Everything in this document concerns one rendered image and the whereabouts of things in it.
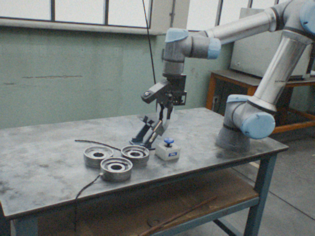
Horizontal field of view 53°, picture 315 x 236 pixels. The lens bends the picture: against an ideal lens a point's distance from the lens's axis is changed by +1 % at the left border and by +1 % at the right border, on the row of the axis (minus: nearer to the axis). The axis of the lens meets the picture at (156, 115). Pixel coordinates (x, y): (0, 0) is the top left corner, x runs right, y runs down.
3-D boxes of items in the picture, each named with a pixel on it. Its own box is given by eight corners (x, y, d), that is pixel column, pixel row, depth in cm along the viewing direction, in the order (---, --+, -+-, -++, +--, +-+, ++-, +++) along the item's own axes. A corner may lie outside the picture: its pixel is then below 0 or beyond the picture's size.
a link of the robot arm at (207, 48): (213, 36, 118) (185, 33, 116) (224, 39, 108) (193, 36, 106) (209, 57, 121) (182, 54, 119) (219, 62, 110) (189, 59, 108)
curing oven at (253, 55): (275, 84, 293) (293, 11, 272) (228, 71, 341) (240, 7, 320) (314, 82, 327) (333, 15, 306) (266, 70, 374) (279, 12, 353)
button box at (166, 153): (164, 161, 119) (166, 150, 118) (154, 153, 125) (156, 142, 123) (181, 158, 124) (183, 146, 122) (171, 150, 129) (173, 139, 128)
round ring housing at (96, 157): (78, 159, 114) (78, 149, 113) (103, 153, 121) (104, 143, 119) (92, 172, 107) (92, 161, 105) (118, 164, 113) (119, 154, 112)
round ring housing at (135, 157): (153, 164, 116) (155, 155, 115) (128, 170, 110) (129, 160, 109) (140, 153, 124) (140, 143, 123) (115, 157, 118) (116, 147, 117)
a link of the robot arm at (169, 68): (170, 63, 107) (158, 58, 113) (169, 76, 108) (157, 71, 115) (188, 63, 110) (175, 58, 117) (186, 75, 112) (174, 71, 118)
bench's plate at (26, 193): (5, 222, 83) (4, 216, 82) (-20, 135, 129) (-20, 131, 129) (288, 150, 147) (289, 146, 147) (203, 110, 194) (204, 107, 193)
